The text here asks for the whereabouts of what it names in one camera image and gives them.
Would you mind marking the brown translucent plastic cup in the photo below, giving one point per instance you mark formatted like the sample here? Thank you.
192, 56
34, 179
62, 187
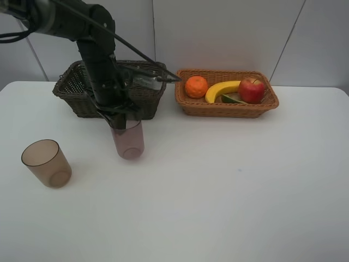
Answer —
45, 159

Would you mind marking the yellow banana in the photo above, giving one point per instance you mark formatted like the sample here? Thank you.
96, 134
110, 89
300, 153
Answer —
220, 89

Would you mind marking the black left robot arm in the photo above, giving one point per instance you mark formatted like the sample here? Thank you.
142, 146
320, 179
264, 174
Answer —
91, 27

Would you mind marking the halved avocado with pit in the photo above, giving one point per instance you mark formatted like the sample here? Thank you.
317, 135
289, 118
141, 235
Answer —
232, 98

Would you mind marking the purple translucent plastic cup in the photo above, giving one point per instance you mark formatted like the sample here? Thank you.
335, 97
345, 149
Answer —
129, 142

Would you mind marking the orange mandarin fruit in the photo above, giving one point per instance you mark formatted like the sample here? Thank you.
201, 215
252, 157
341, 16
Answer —
196, 87

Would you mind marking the orange wicker basket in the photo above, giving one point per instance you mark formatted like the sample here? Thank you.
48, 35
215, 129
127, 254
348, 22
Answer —
199, 107

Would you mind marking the dark brown wicker basket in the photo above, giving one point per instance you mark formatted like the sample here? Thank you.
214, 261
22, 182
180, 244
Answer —
71, 88

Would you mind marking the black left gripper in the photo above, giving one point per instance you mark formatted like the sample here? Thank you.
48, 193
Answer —
112, 100

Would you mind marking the red yellow apple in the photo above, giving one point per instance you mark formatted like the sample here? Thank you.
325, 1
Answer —
251, 90

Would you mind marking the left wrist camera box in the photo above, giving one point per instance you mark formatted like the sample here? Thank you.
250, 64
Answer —
143, 78

